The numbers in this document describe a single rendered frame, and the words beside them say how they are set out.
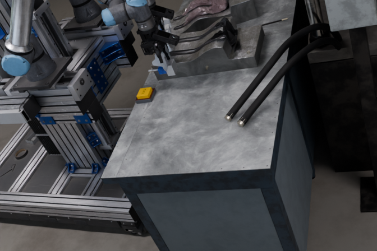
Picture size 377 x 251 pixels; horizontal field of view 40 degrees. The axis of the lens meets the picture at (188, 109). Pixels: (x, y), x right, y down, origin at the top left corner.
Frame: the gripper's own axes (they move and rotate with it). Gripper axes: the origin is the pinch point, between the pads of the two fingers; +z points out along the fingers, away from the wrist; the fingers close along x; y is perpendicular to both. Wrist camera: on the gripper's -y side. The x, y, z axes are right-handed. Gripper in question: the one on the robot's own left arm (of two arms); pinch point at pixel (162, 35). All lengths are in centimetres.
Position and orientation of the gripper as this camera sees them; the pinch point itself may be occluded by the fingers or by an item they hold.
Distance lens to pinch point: 258.4
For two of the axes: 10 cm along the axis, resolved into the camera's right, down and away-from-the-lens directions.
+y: -9.6, 0.0, 2.9
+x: -1.9, 7.6, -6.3
